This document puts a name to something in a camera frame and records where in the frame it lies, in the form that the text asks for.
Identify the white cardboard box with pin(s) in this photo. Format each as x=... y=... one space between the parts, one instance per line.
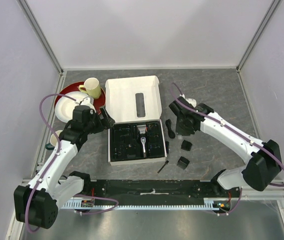
x=133 y=99

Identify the light blue cable duct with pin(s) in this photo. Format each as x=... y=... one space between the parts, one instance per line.
x=157 y=202

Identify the yellow mug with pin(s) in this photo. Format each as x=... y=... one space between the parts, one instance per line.
x=91 y=87

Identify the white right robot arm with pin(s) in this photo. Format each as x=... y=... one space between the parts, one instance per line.
x=261 y=159

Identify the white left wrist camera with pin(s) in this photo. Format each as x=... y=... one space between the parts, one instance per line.
x=88 y=102

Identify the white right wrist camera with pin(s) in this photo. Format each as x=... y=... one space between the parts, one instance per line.
x=191 y=101

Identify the white cup green handle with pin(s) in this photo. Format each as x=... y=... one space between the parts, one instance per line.
x=52 y=143

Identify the white round plate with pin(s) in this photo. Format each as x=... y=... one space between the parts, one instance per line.
x=65 y=106

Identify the black comb attachment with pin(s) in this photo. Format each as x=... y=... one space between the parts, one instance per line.
x=183 y=162
x=186 y=145

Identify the black plastic tray insert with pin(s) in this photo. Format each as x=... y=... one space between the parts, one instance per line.
x=124 y=145

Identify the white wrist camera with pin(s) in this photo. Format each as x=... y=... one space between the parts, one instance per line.
x=191 y=101
x=88 y=102

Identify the black cleaning brush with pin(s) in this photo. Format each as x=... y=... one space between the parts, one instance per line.
x=161 y=168

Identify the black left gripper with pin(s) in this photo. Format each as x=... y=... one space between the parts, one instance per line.
x=103 y=124

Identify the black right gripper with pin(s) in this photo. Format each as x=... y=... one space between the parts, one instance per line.
x=182 y=131

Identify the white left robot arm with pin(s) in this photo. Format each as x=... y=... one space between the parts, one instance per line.
x=39 y=201

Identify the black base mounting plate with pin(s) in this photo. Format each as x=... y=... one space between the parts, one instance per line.
x=116 y=189

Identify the silver black hair clipper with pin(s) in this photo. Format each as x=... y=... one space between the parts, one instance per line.
x=142 y=134

